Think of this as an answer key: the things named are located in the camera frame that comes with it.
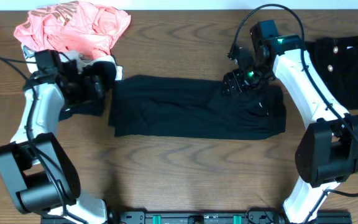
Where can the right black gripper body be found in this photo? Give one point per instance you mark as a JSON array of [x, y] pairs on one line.
[[249, 79]]

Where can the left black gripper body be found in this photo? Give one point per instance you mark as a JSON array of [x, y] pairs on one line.
[[97, 88]]

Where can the black t-shirt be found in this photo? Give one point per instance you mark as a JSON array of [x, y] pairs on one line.
[[180, 107]]

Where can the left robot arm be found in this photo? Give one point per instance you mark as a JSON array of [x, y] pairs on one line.
[[35, 169]]

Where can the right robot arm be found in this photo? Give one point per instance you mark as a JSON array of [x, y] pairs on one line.
[[328, 152]]

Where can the black garment under pile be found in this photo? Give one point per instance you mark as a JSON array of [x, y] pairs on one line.
[[108, 72]]

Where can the pink crumpled shirt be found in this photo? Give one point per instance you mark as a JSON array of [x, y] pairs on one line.
[[90, 29]]

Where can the black cardigan with gold buttons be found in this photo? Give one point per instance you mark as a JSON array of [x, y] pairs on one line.
[[336, 62]]

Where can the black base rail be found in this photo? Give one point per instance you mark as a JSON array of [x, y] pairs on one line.
[[248, 217]]

